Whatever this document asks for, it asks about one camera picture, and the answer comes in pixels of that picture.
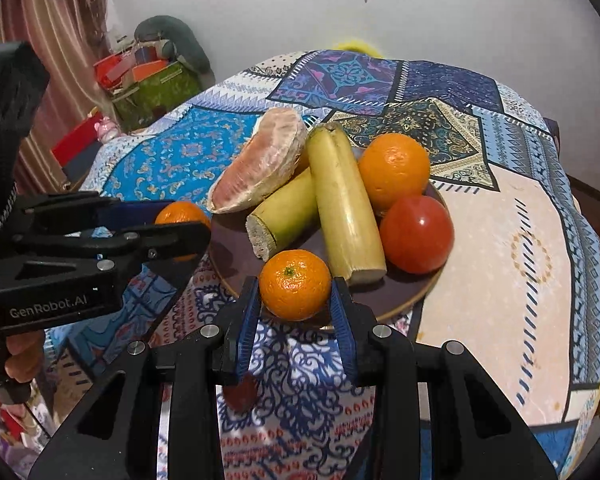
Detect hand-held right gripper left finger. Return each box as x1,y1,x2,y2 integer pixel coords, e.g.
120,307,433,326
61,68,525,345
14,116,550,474
27,276,261,480

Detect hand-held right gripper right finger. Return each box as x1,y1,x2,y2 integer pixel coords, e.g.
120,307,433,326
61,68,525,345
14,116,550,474
330,277,558,480

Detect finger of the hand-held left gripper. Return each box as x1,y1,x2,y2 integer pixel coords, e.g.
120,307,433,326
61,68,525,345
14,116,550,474
25,222,212,263
17,194,166,236

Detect small tangerine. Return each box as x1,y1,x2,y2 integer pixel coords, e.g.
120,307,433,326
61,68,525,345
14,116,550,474
154,201,212,263
258,249,332,322

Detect dark round plate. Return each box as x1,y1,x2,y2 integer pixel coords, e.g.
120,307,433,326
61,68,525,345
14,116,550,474
207,147,449,332

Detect red tomato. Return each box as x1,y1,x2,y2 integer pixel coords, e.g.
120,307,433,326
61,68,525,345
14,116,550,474
378,195,455,275

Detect short sugarcane piece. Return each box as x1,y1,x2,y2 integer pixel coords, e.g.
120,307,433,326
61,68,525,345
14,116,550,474
245,167,321,261

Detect peeled pomelo segment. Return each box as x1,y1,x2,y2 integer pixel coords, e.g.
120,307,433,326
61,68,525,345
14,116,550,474
207,106,309,215

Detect long sugarcane piece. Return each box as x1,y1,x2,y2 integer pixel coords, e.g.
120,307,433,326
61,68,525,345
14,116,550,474
307,121,388,285

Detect large orange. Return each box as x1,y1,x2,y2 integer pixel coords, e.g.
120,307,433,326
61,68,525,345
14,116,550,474
357,132,432,218

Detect person's left hand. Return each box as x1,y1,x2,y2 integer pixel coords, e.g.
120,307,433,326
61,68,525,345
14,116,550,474
5,330,46,386

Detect red date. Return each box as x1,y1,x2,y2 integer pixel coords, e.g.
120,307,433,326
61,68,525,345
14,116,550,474
222,372,259,413

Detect pink bunny toy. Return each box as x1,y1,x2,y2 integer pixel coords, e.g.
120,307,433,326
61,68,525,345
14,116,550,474
94,116,119,142

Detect red box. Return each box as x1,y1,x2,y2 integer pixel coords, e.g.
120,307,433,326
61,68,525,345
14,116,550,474
50,115,103,171

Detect green patterned box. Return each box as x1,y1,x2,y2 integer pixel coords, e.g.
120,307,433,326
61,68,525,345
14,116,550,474
111,60,203,133

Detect red gift bags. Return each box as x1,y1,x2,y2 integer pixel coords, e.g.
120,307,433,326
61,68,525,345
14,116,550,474
93,52,136,91

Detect orange flat box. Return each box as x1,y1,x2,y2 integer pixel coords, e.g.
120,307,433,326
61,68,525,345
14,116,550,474
130,57,171,81

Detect patchwork printed blanket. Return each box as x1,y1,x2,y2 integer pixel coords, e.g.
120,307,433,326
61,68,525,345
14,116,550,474
45,49,600,480

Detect grey plush pillow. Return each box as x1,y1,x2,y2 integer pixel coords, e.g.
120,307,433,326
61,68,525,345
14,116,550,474
133,15,212,76

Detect striped curtain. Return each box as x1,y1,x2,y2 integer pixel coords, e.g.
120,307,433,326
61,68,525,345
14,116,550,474
0,0,108,196

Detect yellow curved cushion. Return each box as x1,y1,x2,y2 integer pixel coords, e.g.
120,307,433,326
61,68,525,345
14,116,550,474
332,37,383,58

